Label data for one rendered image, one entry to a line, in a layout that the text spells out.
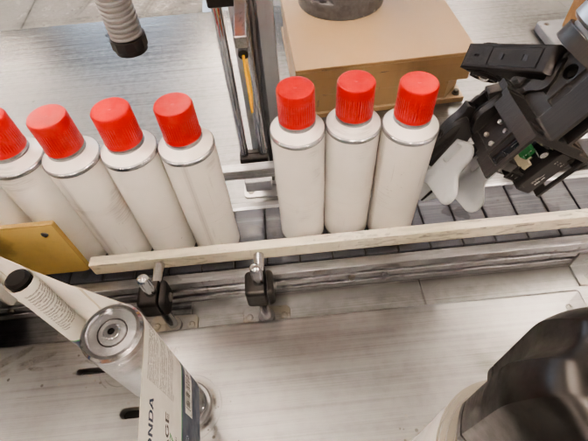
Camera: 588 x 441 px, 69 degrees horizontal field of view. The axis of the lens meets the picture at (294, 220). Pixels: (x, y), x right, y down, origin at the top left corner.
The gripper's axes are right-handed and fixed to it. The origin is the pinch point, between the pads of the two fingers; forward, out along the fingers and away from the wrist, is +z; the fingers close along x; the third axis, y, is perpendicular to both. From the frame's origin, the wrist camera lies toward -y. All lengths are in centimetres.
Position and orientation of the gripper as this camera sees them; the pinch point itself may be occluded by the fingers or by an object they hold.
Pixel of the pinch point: (425, 186)
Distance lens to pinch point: 50.5
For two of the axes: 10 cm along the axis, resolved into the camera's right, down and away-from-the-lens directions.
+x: 8.9, 2.1, 4.1
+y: 0.9, 8.0, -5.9
